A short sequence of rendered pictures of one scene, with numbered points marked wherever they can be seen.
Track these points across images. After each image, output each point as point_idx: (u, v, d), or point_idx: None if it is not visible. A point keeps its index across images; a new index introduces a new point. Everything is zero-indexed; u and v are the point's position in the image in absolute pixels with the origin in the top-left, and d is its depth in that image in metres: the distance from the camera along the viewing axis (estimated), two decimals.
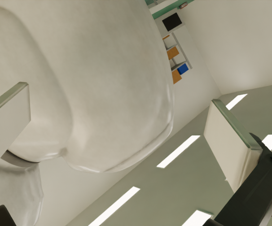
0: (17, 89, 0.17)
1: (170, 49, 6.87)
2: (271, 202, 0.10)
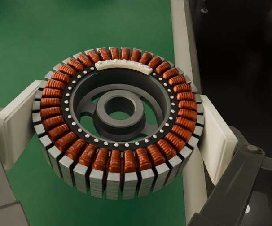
0: (35, 87, 0.18)
1: None
2: (250, 191, 0.10)
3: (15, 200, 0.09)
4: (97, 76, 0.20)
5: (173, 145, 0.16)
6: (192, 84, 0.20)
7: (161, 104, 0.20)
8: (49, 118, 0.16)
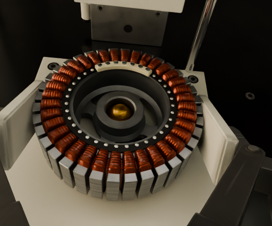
0: (35, 87, 0.18)
1: None
2: (251, 192, 0.10)
3: (15, 200, 0.09)
4: (97, 77, 0.20)
5: (173, 147, 0.16)
6: (191, 86, 0.20)
7: (160, 105, 0.20)
8: (49, 119, 0.16)
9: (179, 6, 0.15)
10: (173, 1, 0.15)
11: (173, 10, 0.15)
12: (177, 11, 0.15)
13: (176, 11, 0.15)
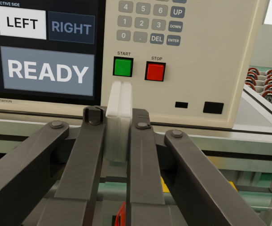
0: (120, 87, 0.20)
1: None
2: (158, 164, 0.12)
3: (89, 198, 0.09)
4: None
5: None
6: None
7: None
8: None
9: None
10: None
11: None
12: None
13: None
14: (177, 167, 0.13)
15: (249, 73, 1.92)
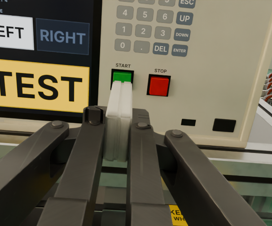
0: (120, 87, 0.20)
1: None
2: (158, 164, 0.12)
3: (89, 198, 0.09)
4: None
5: None
6: None
7: None
8: None
9: None
10: None
11: None
12: None
13: None
14: (177, 167, 0.13)
15: None
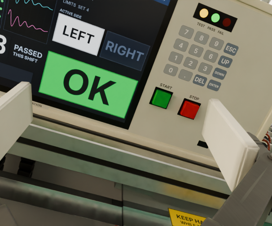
0: (19, 89, 0.17)
1: None
2: (269, 201, 0.10)
3: (0, 204, 0.09)
4: None
5: None
6: None
7: None
8: None
9: None
10: None
11: None
12: None
13: None
14: None
15: None
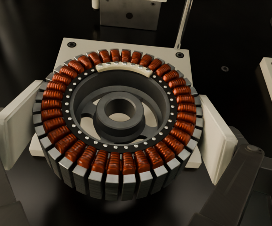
0: (35, 87, 0.18)
1: None
2: (250, 191, 0.10)
3: (15, 200, 0.09)
4: (98, 77, 0.20)
5: (172, 148, 0.16)
6: (192, 87, 0.20)
7: (160, 106, 0.20)
8: (49, 120, 0.16)
9: None
10: None
11: (160, 0, 0.22)
12: (163, 1, 0.22)
13: (162, 1, 0.22)
14: None
15: None
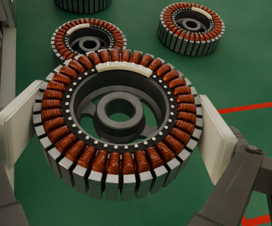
0: (35, 87, 0.18)
1: None
2: (250, 191, 0.10)
3: (15, 200, 0.09)
4: (98, 77, 0.20)
5: (172, 148, 0.16)
6: (192, 87, 0.20)
7: (160, 106, 0.20)
8: (49, 120, 0.16)
9: None
10: None
11: None
12: None
13: None
14: None
15: None
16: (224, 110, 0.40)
